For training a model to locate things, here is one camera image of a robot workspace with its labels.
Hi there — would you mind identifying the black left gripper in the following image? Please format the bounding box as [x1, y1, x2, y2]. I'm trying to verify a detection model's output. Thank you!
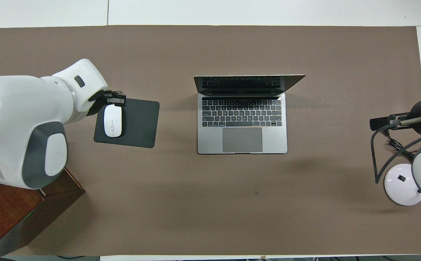
[87, 90, 126, 117]

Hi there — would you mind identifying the silver laptop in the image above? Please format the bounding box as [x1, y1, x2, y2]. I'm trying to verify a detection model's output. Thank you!
[193, 74, 306, 155]

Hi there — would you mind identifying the white computer mouse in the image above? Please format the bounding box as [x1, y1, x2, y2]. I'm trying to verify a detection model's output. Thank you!
[104, 104, 122, 138]

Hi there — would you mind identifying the black mouse pad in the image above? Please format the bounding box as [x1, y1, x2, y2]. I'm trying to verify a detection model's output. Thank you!
[93, 96, 160, 149]

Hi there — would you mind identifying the white desk lamp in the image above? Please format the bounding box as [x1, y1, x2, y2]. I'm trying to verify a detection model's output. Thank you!
[384, 163, 421, 206]

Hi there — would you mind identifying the brown table mat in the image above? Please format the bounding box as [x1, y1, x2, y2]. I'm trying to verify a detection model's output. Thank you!
[0, 25, 421, 257]

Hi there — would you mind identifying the dark wooden box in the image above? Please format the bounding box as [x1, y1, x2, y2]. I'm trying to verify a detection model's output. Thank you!
[0, 167, 86, 257]

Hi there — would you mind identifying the black lamp power cable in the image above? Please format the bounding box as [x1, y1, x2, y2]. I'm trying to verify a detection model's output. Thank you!
[384, 129, 416, 162]

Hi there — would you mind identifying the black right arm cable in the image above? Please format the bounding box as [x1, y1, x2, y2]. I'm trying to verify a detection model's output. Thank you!
[371, 116, 421, 184]

